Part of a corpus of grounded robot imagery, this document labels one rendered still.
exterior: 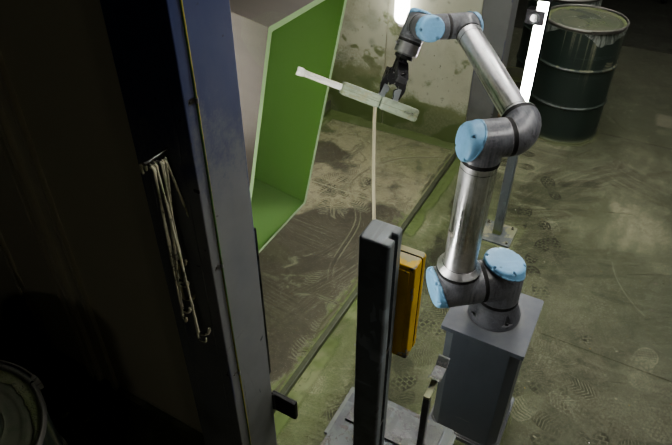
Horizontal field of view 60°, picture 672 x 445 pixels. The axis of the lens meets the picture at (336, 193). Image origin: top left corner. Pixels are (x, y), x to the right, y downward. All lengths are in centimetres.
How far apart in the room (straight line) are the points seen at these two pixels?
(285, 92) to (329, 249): 105
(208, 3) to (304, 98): 154
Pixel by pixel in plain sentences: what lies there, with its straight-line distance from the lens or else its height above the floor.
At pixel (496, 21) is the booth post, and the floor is 101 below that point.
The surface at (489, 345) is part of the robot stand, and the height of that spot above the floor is 63.
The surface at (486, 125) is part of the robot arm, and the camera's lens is 169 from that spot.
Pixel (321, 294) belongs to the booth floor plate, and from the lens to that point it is 313.
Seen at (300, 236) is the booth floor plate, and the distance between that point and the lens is 349.
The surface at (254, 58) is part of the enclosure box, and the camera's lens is 200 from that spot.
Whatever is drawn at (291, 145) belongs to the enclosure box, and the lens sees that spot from 290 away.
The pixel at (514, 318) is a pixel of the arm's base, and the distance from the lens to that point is 225.
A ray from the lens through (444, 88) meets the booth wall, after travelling 424.
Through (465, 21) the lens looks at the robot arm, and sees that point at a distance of 213.
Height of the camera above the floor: 229
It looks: 36 degrees down
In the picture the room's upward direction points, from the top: straight up
